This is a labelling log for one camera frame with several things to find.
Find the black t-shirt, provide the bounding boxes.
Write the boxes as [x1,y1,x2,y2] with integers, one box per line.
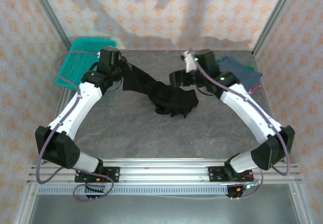
[122,61,200,119]

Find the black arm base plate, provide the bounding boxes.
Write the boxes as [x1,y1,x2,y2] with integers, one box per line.
[75,166,120,184]
[207,165,229,183]

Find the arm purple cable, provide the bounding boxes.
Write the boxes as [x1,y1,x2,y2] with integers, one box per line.
[194,57,292,201]
[36,49,114,202]

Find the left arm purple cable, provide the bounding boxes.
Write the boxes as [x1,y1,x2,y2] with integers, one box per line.
[36,49,114,202]

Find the aluminium mounting rail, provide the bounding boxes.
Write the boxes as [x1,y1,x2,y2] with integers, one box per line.
[26,158,303,185]

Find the pink folded t-shirt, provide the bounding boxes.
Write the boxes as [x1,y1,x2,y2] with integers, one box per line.
[248,83,262,96]

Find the white slotted cable duct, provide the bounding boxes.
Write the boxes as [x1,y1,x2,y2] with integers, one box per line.
[37,185,229,196]

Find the metal lower shelf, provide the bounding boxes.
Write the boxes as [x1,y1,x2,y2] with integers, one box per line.
[14,184,313,224]

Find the aluminium frame post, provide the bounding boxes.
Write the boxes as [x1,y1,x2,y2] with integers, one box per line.
[251,0,301,56]
[27,0,72,48]

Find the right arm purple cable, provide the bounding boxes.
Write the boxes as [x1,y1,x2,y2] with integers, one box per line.
[194,57,292,201]

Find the blue folded t-shirt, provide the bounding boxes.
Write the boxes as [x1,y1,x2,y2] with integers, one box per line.
[218,55,263,90]

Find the small green circuit board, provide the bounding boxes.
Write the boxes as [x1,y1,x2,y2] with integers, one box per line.
[237,181,261,192]

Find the teal plastic basket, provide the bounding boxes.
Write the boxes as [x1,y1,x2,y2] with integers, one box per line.
[55,37,118,92]

